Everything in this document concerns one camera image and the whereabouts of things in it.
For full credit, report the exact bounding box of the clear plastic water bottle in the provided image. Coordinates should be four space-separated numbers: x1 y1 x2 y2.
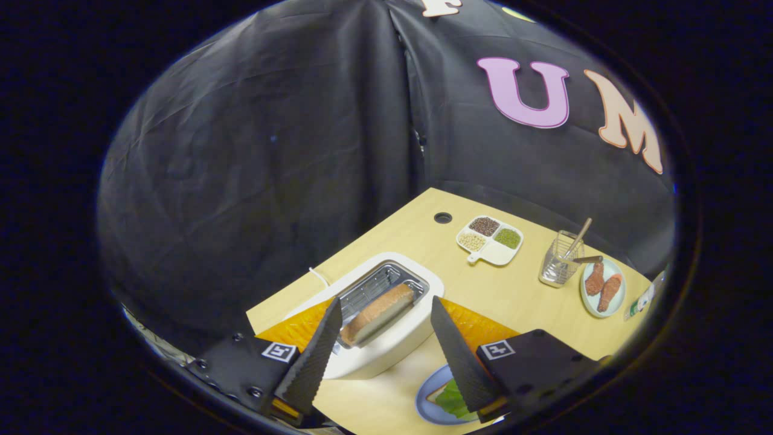
624 270 668 321

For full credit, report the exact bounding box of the white toaster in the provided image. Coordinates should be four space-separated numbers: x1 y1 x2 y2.
284 252 446 380

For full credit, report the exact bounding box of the brown meat patty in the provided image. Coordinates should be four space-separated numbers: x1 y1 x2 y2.
585 262 605 296
597 274 623 313

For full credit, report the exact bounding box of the black backdrop cloth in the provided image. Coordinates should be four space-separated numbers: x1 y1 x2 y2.
97 0 677 357

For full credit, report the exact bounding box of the toasted bread slice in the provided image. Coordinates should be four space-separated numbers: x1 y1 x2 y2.
340 283 415 347

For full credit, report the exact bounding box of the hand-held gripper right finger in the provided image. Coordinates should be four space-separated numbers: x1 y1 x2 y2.
430 295 605 424

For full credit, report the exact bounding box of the blue round plate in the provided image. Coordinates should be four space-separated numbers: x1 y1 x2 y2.
415 364 484 425

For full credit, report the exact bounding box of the wire utensil holder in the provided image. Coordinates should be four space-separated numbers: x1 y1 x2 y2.
539 230 585 288

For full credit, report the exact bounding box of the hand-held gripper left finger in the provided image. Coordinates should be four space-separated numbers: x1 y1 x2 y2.
184 296 344 424

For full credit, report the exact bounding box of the white divided bean dish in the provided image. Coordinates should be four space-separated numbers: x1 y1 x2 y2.
456 216 524 267

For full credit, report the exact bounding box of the green lettuce leaf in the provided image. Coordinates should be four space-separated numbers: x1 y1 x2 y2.
435 379 478 421

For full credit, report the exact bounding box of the pale green plate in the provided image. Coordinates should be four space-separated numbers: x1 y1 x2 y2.
580 258 627 319

